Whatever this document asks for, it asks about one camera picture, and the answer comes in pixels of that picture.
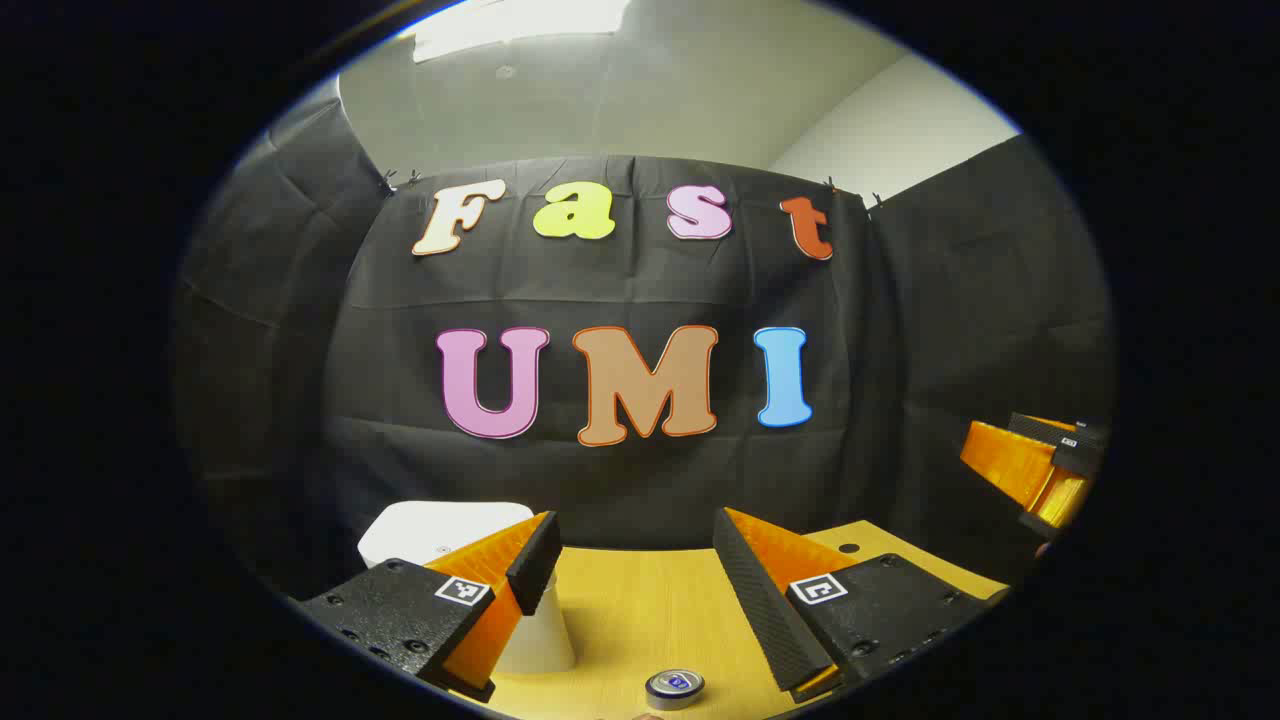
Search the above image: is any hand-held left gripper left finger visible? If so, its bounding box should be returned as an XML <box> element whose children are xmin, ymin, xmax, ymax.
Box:
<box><xmin>297</xmin><ymin>510</ymin><xmax>563</xmax><ymax>703</ymax></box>

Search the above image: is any blue pop can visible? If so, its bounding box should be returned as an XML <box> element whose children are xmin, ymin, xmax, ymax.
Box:
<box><xmin>645</xmin><ymin>668</ymin><xmax>706</xmax><ymax>711</ymax></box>

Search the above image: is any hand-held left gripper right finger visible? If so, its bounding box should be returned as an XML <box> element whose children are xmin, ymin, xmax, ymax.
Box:
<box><xmin>712</xmin><ymin>506</ymin><xmax>1001</xmax><ymax>703</ymax></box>

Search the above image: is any white desktop garbage bin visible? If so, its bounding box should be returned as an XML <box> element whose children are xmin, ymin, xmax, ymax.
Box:
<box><xmin>358</xmin><ymin>500</ymin><xmax>578</xmax><ymax>675</ymax></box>

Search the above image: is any wooden desktop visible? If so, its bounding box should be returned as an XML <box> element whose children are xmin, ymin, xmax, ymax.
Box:
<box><xmin>450</xmin><ymin>520</ymin><xmax>1011</xmax><ymax>720</ymax></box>

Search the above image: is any black backdrop cloth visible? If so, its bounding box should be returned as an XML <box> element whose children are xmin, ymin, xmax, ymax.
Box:
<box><xmin>170</xmin><ymin>100</ymin><xmax>1116</xmax><ymax>601</ymax></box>

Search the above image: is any ceiling light panel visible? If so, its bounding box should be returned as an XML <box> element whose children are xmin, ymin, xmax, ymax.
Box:
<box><xmin>412</xmin><ymin>0</ymin><xmax>633</xmax><ymax>63</ymax></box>

